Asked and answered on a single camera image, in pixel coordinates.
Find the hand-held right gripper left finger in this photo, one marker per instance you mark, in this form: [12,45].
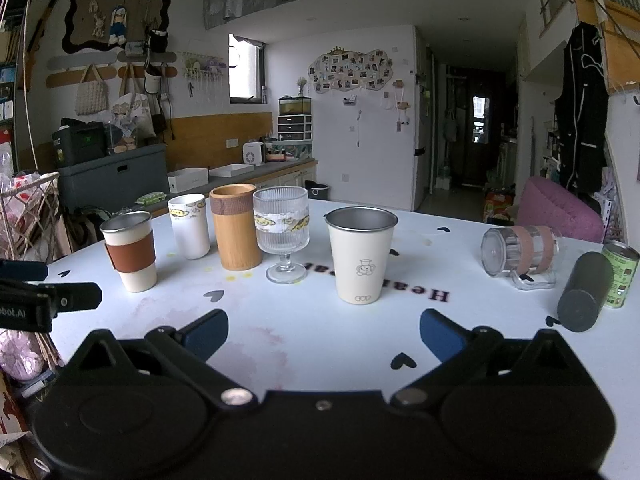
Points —
[206,336]

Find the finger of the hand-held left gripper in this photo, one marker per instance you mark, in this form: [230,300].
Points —
[75,296]
[22,270]

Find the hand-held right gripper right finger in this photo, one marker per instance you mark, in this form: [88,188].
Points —
[441,336]

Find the clear mug with tan bands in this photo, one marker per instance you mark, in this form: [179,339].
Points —
[520,252]

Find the steel cup with brown sleeve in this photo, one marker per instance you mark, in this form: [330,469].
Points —
[132,260]

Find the bamboo cup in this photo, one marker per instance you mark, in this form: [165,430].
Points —
[240,240]

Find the white cartoon print cup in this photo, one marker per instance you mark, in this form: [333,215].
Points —
[190,235]

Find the cream steel cup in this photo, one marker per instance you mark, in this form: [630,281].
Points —
[360,265]

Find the green packet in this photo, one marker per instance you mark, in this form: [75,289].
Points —
[150,198]

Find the grey storage box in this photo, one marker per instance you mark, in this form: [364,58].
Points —
[115,177]

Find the ribbed glass goblet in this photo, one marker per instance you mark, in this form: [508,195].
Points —
[280,225]

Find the black case with green print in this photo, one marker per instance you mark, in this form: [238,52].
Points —
[80,145]

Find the colourful cardboard box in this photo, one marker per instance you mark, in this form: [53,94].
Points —
[497,205]

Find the black tumbler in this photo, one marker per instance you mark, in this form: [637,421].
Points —
[585,292]

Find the white cardboard box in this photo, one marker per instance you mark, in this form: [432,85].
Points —
[187,180]

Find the flat white box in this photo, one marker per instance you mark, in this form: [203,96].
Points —
[231,170]

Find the pink armchair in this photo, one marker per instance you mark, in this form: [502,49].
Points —
[555,210]

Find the low counter cabinet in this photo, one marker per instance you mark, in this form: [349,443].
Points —
[285,172]

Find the black bin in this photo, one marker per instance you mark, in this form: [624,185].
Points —
[317,191]

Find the cream crochet bag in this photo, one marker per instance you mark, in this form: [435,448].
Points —
[91,95]

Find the white countertop appliance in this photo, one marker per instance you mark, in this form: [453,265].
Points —
[253,153]

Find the green can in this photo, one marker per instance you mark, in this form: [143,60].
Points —
[622,275]

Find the printed tote bag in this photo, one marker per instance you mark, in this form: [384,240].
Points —
[132,110]

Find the small drawer unit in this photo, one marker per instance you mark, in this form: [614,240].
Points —
[296,127]

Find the small fish tank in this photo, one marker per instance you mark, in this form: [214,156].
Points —
[295,106]

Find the black hanging pouch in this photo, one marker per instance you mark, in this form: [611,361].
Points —
[156,45]

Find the black hanging coat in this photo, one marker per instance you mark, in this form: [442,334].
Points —
[582,110]

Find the window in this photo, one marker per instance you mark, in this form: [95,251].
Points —
[242,70]

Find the cloud-shaped photo board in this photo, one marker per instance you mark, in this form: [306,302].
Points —
[350,70]

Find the wooden loft board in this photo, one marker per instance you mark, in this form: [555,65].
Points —
[620,45]

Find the brown wall board with dolls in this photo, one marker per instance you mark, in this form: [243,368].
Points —
[85,20]

